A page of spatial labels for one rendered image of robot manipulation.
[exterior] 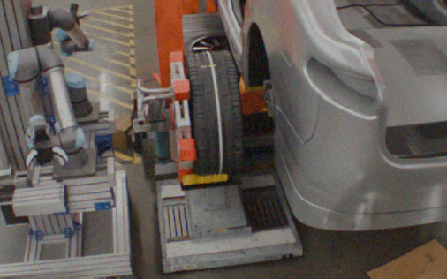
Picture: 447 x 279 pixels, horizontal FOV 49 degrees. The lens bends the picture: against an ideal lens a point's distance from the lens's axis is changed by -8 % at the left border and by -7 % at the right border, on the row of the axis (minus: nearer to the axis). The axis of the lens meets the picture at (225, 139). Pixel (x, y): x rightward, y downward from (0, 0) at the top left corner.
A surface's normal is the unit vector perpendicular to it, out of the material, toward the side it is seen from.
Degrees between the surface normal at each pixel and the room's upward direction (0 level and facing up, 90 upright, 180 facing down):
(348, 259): 0
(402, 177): 90
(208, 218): 0
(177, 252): 0
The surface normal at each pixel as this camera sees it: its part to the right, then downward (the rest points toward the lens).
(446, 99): 0.04, -0.57
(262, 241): -0.02, -0.82
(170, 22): 0.15, 0.55
